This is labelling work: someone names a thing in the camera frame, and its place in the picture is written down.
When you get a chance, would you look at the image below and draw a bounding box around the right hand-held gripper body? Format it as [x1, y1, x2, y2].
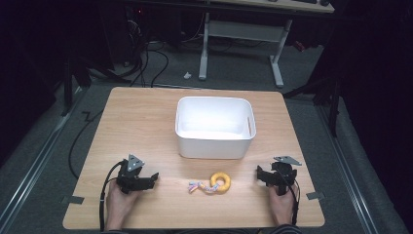
[271, 155, 303, 197]

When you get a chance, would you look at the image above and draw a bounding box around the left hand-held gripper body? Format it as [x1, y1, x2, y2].
[115, 153, 146, 195]

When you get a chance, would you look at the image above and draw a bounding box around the yellow ring rope toy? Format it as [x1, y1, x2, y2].
[187, 172, 232, 195]

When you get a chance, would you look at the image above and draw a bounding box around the white plastic bin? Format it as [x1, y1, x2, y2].
[174, 96, 257, 161]

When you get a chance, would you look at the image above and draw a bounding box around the person's left hand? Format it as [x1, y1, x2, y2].
[105, 178, 141, 225]

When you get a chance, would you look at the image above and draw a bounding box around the person's right hand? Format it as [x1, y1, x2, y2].
[267, 182, 300, 226]

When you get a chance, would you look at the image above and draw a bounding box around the grey tape piece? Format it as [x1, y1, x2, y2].
[60, 195, 86, 206]
[305, 191, 325, 201]

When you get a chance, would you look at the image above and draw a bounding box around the black metal stand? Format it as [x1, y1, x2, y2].
[59, 55, 94, 117]
[282, 76, 344, 138]

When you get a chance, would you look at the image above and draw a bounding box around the desk with white legs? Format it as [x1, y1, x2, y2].
[198, 0, 336, 89]

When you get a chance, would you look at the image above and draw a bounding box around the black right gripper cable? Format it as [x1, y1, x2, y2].
[276, 169, 302, 226]

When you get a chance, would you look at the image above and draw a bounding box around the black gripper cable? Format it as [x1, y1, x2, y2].
[98, 160, 126, 232]
[276, 169, 302, 226]

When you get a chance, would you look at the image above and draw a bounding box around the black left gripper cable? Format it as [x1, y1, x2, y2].
[98, 160, 126, 232]

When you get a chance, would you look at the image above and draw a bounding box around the black floor cable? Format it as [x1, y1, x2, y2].
[67, 110, 103, 180]

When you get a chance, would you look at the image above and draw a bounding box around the aluminium floor rail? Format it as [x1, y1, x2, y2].
[0, 87, 84, 226]
[316, 103, 382, 234]

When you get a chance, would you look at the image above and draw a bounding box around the bundle of black floor cables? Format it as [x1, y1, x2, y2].
[123, 19, 170, 88]

